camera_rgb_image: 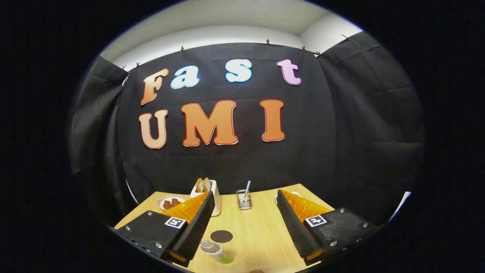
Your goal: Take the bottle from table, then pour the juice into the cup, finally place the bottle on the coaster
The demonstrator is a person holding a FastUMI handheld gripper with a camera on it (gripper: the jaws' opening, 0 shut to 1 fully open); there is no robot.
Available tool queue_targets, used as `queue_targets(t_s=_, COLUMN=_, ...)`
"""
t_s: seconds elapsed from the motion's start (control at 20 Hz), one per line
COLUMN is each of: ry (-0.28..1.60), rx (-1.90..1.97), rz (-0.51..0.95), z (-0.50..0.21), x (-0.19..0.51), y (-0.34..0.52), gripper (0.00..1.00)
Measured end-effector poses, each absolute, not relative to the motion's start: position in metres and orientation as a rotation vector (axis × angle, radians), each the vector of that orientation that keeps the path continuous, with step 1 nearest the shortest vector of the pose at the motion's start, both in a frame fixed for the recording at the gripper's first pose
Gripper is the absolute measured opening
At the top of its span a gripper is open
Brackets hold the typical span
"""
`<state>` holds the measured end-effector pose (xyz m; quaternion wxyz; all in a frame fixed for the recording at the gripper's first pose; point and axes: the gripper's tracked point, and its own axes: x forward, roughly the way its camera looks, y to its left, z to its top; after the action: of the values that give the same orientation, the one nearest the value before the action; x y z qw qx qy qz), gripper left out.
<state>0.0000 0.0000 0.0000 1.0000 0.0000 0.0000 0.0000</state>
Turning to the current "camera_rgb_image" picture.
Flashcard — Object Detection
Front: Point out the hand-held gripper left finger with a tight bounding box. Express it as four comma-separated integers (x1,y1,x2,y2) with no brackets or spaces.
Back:
114,191,216,268

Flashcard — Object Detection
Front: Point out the wooden table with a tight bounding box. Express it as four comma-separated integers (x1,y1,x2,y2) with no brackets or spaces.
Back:
114,184,336,273

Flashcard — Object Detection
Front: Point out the white toaster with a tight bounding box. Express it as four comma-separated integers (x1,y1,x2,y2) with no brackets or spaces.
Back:
190,180,222,217

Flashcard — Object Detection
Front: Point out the clear plastic juice bottle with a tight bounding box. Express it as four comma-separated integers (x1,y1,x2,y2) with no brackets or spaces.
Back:
199,240,233,265

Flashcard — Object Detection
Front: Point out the wire mesh holder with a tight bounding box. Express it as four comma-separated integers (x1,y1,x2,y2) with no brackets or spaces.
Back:
236,190,253,210

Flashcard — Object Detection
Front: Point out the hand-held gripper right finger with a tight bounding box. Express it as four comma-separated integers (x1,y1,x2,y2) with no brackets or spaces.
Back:
277,189,380,267

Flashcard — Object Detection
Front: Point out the white round plate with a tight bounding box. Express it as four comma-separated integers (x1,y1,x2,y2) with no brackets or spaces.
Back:
157,195,186,211

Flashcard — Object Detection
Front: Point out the dark brown round coaster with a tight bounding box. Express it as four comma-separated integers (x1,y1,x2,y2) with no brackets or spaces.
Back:
210,230,233,243

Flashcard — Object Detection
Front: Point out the white divided seed dish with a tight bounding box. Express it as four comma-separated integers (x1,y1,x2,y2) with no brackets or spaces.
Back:
275,192,302,205

